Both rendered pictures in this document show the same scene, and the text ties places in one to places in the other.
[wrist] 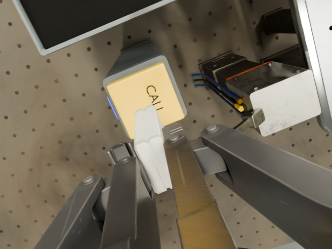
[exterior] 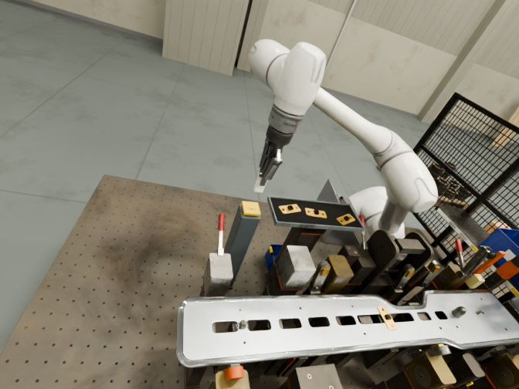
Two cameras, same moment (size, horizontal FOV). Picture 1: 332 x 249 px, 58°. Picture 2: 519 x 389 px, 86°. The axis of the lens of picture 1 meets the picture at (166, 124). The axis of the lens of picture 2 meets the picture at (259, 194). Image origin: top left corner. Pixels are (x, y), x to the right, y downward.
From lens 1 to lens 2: 83 cm
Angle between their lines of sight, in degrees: 61
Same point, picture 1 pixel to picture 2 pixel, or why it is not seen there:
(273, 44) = not seen: hidden behind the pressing
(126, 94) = (254, 204)
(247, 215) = (75, 309)
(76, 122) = (202, 243)
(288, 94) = (225, 266)
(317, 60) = (227, 299)
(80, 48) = not seen: hidden behind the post
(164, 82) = (256, 212)
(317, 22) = (244, 304)
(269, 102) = (224, 259)
